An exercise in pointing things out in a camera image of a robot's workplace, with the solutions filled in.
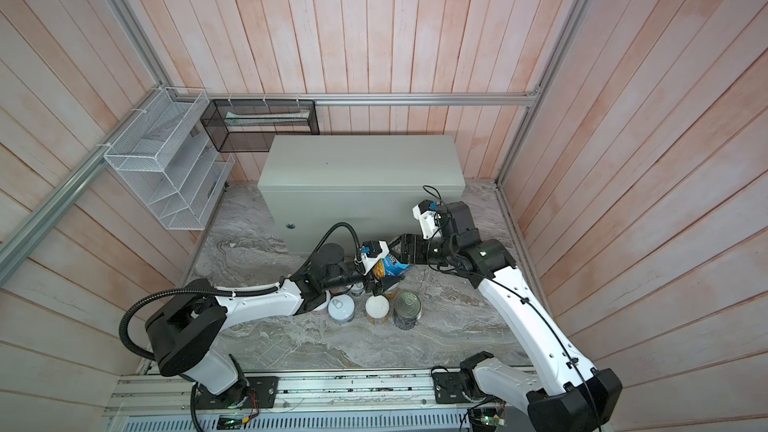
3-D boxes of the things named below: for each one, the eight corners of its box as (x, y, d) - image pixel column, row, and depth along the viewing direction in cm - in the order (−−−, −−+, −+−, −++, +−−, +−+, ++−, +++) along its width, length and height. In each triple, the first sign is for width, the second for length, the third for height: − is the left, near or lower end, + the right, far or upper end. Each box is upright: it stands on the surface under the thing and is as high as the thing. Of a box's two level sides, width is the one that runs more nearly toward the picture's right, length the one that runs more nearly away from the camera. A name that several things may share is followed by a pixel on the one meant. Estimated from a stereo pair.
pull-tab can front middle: (329, 325, 86) (326, 317, 81) (331, 302, 90) (329, 294, 85) (354, 325, 86) (352, 317, 81) (355, 302, 90) (354, 294, 85)
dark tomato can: (394, 331, 85) (395, 318, 77) (393, 306, 90) (394, 291, 82) (418, 331, 85) (422, 318, 77) (416, 306, 90) (420, 291, 82)
